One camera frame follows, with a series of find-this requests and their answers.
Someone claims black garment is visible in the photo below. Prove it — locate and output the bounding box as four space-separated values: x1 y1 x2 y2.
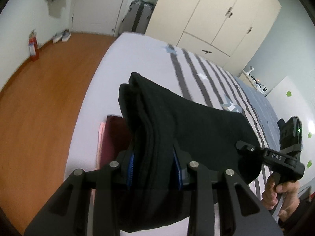
118 73 262 232

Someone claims right hand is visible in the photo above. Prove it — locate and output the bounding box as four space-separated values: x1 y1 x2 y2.
261 171 301 223

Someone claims folded maroon shirt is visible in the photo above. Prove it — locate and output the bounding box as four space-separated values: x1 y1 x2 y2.
99 115 130 167

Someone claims folded pink garment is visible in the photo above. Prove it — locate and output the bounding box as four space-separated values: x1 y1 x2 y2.
97 122 106 169

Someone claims white headboard with apples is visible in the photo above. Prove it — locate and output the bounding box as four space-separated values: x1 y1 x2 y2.
266 76 314 191

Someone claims white nightstand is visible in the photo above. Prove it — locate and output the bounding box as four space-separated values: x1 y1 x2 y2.
239 67 268 96

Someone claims striped bed sheet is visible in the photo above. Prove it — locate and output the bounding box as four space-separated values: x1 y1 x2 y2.
63 31 287 236

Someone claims pair of white shoes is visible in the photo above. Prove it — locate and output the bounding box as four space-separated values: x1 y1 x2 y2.
52 30 71 44

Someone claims cream four-door wardrobe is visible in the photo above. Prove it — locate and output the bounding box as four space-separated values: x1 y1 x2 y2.
146 0 281 76

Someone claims red fire extinguisher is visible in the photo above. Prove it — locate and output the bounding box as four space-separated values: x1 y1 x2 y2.
28 29 39 61

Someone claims grey upright suitcase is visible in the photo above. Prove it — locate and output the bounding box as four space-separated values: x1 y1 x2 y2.
119 0 155 35

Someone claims white door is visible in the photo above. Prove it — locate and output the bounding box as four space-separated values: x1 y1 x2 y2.
70 0 125 36

